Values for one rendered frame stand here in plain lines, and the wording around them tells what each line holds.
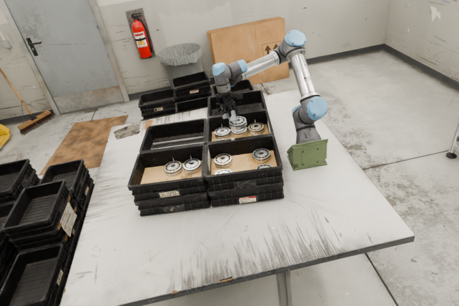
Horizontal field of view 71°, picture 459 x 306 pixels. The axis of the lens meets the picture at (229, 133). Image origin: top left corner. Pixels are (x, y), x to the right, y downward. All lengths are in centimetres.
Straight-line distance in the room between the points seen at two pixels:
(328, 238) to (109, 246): 108
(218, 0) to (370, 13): 221
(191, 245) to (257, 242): 32
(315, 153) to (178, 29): 314
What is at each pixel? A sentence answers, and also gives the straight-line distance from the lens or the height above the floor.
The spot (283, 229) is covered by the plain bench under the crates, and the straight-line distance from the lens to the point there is 166.
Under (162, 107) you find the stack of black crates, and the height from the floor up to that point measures 41.
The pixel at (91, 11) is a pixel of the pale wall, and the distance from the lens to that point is 466.
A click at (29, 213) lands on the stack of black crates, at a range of 271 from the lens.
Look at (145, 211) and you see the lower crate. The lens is 186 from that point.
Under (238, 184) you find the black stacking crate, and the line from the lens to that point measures 169.
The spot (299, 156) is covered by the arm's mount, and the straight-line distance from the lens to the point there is 191.
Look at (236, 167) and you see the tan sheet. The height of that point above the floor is 83.
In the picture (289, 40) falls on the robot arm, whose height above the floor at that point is 137.
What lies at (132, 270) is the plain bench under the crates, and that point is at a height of 70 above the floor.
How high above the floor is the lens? 198
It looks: 33 degrees down
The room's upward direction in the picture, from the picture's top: 10 degrees counter-clockwise
